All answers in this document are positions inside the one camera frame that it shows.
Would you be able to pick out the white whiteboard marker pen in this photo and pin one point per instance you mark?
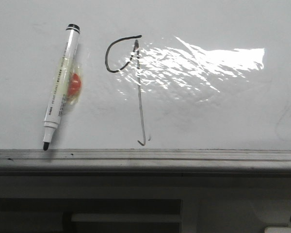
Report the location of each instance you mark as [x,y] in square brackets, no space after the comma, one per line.
[60,85]

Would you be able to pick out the white whiteboard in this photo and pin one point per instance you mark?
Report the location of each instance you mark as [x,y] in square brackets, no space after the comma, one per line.
[182,74]

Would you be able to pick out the orange knob glued to marker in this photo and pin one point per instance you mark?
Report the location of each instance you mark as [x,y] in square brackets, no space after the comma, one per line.
[74,85]

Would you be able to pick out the white box bottom right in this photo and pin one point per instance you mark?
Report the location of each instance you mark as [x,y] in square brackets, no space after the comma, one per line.
[273,229]

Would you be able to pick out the aluminium whiteboard frame rail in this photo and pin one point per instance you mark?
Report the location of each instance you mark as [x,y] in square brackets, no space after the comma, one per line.
[144,161]

